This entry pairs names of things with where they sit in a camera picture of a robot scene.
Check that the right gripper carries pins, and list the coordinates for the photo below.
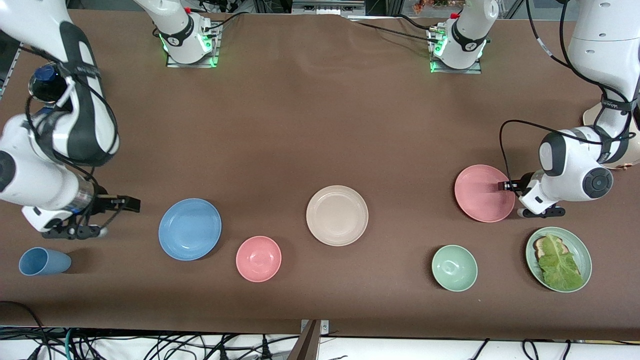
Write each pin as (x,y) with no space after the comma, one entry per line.
(101,196)

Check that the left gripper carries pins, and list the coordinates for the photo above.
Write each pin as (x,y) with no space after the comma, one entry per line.
(524,182)

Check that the pink plate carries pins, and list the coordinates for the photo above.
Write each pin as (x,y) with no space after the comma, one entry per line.
(480,200)

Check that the blue plate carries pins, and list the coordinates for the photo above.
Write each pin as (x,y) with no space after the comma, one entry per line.
(190,229)

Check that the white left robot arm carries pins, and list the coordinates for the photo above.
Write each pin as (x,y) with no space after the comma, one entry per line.
(575,165)

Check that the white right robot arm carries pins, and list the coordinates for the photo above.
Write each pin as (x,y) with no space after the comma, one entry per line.
(30,180)

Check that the toast bread slice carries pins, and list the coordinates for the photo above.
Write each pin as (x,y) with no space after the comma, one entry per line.
(540,246)

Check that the green plate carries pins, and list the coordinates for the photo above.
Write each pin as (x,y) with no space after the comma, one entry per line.
(576,246)

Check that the blue cup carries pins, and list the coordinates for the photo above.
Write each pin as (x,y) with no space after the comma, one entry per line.
(45,261)

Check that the green lettuce leaf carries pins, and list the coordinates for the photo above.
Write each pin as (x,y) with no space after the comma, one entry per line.
(560,270)

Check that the green bowl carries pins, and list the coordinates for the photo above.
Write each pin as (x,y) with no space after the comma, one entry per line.
(454,268)

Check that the cream board with copper knob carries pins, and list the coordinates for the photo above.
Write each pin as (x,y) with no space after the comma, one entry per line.
(627,157)

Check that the pink bowl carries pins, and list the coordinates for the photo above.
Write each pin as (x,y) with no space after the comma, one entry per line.
(258,259)

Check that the beige plate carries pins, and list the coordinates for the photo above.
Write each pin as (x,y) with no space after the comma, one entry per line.
(337,215)

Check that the orange background object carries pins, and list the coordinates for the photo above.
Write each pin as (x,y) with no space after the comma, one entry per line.
(430,5)

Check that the brown table cloth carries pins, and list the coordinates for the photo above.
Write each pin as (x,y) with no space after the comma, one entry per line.
(320,125)

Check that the grey metal box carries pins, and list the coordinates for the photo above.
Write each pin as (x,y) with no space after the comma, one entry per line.
(327,6)

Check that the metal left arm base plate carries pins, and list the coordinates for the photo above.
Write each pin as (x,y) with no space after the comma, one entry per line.
(475,70)

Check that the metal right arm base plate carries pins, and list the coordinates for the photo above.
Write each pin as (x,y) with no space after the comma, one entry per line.
(172,62)

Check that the brown camera post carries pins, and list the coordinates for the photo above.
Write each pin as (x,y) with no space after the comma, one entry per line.
(306,345)

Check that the metal table bracket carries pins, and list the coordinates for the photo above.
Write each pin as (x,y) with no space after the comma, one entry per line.
(325,327)

